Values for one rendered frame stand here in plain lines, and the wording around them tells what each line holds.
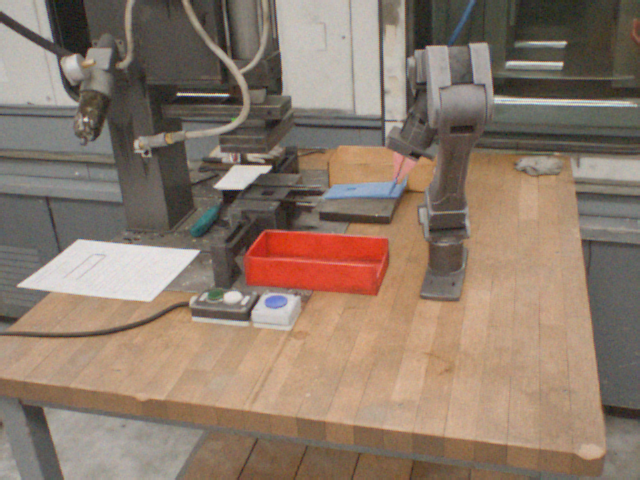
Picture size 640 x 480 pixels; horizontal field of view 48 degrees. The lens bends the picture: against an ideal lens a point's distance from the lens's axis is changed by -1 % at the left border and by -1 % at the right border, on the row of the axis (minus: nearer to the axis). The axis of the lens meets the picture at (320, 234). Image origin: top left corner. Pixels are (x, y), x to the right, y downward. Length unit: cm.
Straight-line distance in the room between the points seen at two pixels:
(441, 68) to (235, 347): 55
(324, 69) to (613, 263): 98
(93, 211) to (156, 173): 109
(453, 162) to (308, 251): 38
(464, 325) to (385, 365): 17
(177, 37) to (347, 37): 72
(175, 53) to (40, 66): 117
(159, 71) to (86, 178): 116
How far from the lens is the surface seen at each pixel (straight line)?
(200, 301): 127
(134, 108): 154
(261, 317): 121
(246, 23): 142
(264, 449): 202
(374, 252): 138
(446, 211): 128
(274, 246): 143
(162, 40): 147
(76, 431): 259
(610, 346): 229
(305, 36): 210
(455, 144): 115
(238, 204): 150
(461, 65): 116
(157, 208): 160
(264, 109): 145
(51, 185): 267
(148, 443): 245
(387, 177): 172
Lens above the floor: 156
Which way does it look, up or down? 25 degrees down
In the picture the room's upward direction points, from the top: 4 degrees counter-clockwise
